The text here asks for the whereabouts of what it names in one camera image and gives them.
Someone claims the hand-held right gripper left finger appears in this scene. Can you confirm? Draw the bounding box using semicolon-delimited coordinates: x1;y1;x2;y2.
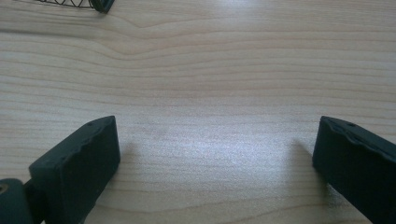
28;115;121;224

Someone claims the black wire mesh basket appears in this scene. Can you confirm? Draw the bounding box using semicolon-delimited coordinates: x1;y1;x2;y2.
36;0;116;14

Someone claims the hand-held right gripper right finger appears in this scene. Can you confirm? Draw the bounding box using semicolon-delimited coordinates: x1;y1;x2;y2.
312;115;396;224

